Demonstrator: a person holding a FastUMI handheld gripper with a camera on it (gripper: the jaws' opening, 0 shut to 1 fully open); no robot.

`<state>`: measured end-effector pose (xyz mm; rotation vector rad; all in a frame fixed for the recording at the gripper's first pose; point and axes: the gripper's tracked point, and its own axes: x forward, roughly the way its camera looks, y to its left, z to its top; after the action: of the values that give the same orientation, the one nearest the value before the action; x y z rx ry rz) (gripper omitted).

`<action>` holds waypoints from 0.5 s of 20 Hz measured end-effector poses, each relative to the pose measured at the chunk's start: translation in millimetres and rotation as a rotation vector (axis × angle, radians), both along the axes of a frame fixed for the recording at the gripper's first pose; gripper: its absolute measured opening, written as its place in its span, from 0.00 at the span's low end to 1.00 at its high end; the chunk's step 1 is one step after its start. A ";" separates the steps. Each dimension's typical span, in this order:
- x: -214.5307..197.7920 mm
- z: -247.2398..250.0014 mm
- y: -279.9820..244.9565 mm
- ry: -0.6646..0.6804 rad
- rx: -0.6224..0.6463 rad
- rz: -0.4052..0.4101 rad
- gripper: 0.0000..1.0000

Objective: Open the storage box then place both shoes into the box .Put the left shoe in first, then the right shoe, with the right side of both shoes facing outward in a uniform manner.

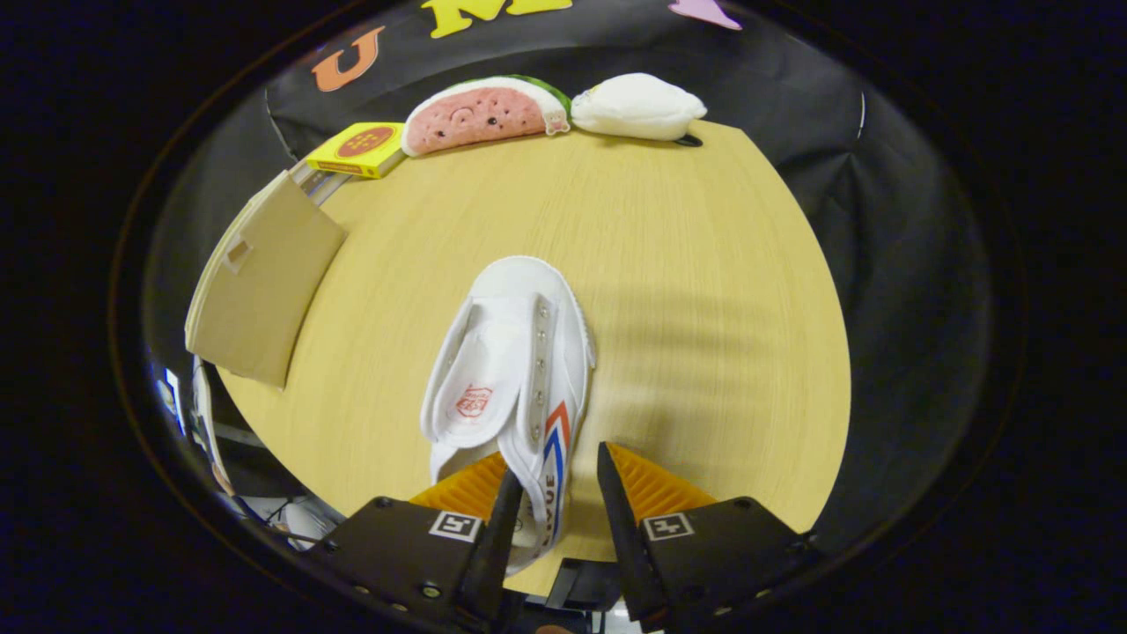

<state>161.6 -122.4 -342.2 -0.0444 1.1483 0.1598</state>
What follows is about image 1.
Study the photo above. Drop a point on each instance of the yellow book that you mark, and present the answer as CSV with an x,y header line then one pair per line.
x,y
361,145

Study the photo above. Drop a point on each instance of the watermelon slice plush toy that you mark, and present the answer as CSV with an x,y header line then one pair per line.
x,y
475,119

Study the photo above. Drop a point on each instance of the cream fabric storage box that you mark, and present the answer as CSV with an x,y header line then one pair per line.
x,y
264,291

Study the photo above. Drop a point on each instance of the white plush toy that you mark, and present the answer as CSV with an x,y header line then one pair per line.
x,y
634,106

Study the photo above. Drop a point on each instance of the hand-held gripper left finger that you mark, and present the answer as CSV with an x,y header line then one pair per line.
x,y
396,550

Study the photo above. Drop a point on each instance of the blue-spined book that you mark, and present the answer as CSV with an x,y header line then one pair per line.
x,y
319,182

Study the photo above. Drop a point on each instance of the black backdrop cloth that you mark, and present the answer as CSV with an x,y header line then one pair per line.
x,y
880,264

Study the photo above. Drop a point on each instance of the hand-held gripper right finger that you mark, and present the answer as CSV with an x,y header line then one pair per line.
x,y
629,546

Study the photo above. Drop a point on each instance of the white canvas shoe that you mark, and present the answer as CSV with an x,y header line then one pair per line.
x,y
528,299

